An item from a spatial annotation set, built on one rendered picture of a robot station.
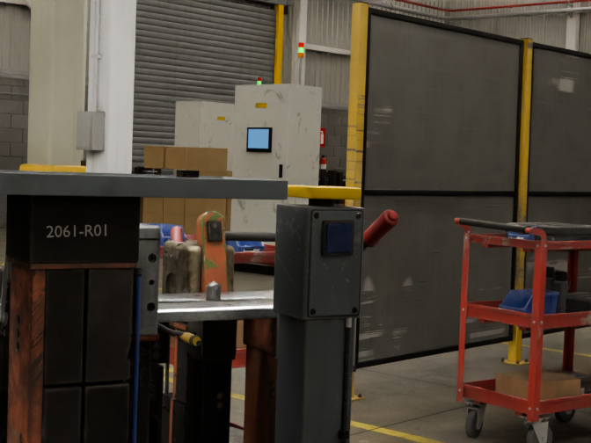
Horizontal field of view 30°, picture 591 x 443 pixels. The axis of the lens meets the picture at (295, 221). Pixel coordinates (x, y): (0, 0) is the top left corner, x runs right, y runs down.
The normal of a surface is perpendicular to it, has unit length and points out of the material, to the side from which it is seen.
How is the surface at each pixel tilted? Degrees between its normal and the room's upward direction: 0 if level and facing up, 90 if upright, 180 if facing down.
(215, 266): 78
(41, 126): 90
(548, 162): 89
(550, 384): 90
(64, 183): 90
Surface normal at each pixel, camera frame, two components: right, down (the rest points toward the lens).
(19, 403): -0.87, 0.00
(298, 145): 0.75, 0.06
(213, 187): 0.49, 0.07
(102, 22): -0.67, 0.01
